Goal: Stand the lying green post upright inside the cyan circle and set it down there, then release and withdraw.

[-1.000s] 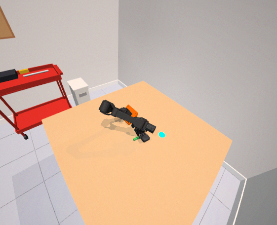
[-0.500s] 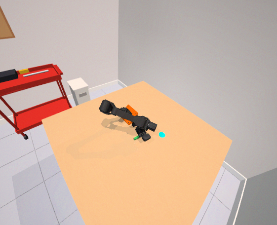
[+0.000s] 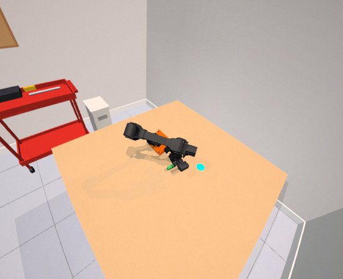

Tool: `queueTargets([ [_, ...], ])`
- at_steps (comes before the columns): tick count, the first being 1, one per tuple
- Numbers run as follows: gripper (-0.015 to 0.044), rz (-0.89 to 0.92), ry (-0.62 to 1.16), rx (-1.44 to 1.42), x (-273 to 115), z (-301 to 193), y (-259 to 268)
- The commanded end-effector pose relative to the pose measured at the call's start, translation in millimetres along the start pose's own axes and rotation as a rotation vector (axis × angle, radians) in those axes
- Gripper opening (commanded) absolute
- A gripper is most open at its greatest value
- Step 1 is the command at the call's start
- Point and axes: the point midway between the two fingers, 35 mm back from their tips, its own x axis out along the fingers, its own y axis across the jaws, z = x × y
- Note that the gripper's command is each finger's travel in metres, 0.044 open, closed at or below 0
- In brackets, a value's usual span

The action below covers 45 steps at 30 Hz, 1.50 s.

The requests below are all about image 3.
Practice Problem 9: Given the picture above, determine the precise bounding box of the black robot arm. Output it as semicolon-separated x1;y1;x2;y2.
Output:
124;122;198;158

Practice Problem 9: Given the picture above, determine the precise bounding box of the cyan flat disc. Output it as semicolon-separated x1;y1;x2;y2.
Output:
197;164;205;171

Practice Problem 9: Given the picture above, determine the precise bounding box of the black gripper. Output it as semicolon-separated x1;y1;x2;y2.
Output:
164;147;189;172

